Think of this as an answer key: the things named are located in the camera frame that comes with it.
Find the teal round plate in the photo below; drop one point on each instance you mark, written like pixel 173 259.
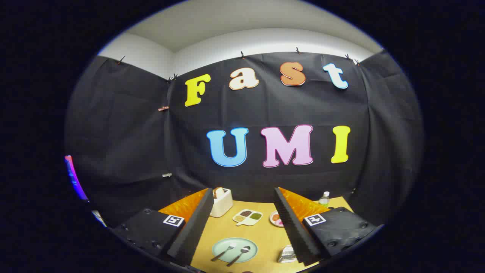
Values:
pixel 242 242

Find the plate of meat and vegetables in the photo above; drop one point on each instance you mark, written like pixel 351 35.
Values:
pixel 276 219

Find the white toaster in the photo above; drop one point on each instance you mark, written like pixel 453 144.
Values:
pixel 221 206

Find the black backdrop cloth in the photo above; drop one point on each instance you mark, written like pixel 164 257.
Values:
pixel 132 132

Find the bread slice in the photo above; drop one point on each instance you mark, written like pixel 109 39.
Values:
pixel 218 192

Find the white divided dish with beans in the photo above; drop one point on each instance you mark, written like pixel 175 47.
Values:
pixel 248 217

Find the green label drink bottle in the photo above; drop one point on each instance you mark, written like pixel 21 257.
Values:
pixel 324 200

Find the purple lit computer monitor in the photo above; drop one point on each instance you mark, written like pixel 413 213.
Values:
pixel 74 176

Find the row of black cloth clips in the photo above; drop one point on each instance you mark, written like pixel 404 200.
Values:
pixel 242 55

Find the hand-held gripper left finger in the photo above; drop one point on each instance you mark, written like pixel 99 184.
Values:
pixel 193 231

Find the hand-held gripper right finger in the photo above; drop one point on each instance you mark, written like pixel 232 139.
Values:
pixel 293 231

